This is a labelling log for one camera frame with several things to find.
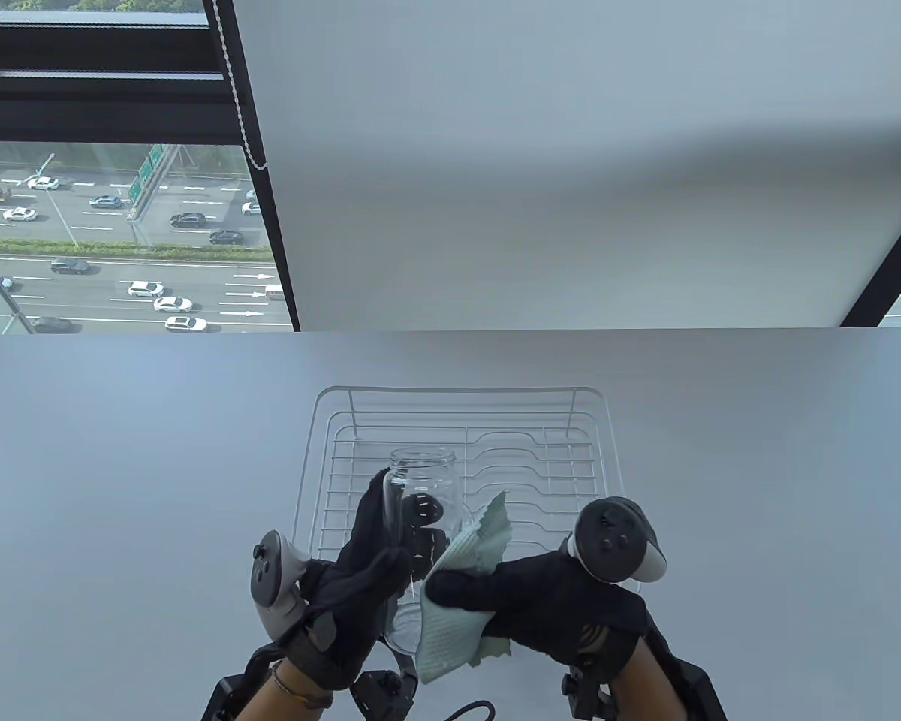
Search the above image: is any person's right hand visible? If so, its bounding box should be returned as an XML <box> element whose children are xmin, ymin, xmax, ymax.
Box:
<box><xmin>426</xmin><ymin>552</ymin><xmax>651</xmax><ymax>668</ymax></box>

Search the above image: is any person's left hand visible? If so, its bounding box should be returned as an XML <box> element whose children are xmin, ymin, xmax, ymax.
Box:
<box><xmin>278</xmin><ymin>467</ymin><xmax>414</xmax><ymax>691</ymax></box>

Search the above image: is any green fish scale cleaning cloth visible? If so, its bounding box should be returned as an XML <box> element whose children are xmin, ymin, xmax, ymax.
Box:
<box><xmin>414</xmin><ymin>490</ymin><xmax>515</xmax><ymax>685</ymax></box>

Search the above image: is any clear glass water cup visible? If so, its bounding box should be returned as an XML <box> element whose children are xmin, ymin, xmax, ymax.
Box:
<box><xmin>381</xmin><ymin>446</ymin><xmax>475</xmax><ymax>655</ymax></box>

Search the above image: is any person's left forearm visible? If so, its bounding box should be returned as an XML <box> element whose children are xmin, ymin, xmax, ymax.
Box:
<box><xmin>237</xmin><ymin>661</ymin><xmax>333</xmax><ymax>721</ymax></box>

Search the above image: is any person's right forearm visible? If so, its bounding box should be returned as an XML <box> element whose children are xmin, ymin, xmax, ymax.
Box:
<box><xmin>608</xmin><ymin>638</ymin><xmax>685</xmax><ymax>721</ymax></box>

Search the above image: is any black grey tracking controller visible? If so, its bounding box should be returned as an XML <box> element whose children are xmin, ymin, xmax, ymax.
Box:
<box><xmin>568</xmin><ymin>496</ymin><xmax>668</xmax><ymax>586</ymax></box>
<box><xmin>250</xmin><ymin>529</ymin><xmax>313</xmax><ymax>647</ymax></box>

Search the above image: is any white roller blind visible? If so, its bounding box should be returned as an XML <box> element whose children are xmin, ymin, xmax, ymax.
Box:
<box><xmin>229</xmin><ymin>0</ymin><xmax>901</xmax><ymax>332</ymax></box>

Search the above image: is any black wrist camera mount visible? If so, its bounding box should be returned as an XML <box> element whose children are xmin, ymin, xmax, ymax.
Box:
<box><xmin>199</xmin><ymin>650</ymin><xmax>422</xmax><ymax>721</ymax></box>
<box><xmin>559</xmin><ymin>608</ymin><xmax>730</xmax><ymax>721</ymax></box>

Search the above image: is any thin wrist bracelet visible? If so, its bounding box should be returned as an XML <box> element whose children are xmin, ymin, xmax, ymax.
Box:
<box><xmin>270</xmin><ymin>659</ymin><xmax>336</xmax><ymax>708</ymax></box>

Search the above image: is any white wire dish rack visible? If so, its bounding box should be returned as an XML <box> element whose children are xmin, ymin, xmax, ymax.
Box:
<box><xmin>293</xmin><ymin>385</ymin><xmax>639</xmax><ymax>596</ymax></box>

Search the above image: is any black slanted window post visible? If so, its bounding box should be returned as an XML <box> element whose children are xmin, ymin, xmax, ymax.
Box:
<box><xmin>841</xmin><ymin>214</ymin><xmax>901</xmax><ymax>328</ymax></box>

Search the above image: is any white bead blind chain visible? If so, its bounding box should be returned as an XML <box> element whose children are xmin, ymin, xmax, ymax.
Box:
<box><xmin>212</xmin><ymin>0</ymin><xmax>270</xmax><ymax>171</ymax></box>

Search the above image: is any black window frame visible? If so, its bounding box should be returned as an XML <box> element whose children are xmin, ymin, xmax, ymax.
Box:
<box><xmin>0</xmin><ymin>0</ymin><xmax>303</xmax><ymax>336</ymax></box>

